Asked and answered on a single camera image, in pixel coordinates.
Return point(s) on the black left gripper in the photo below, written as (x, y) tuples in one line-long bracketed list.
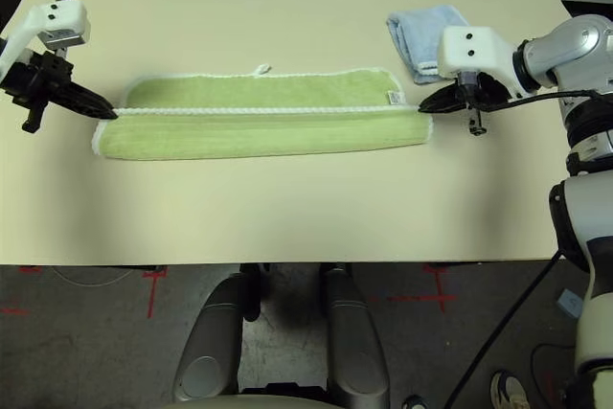
[(38, 78)]

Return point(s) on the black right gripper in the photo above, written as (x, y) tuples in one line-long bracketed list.
[(483, 90)]

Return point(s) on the green towel with white trim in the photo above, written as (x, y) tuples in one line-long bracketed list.
[(263, 136)]

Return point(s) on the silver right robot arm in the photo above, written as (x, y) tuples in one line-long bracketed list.
[(574, 45)]

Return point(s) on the folded light blue towel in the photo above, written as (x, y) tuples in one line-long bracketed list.
[(421, 26)]

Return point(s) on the black foam floor mat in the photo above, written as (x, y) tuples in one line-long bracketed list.
[(9, 11)]

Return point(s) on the blue grey foam block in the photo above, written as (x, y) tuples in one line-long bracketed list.
[(571, 304)]

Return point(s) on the white sneaker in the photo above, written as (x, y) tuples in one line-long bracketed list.
[(510, 392)]

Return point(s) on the dark blue shoe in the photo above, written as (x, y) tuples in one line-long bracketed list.
[(413, 403)]

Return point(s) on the cream robot torso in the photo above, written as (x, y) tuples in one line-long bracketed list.
[(258, 403)]

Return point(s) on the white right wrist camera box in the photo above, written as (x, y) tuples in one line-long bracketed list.
[(469, 45)]

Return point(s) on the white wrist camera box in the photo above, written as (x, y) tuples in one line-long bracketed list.
[(469, 45), (60, 18)]

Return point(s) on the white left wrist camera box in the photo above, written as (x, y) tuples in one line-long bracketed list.
[(60, 18)]

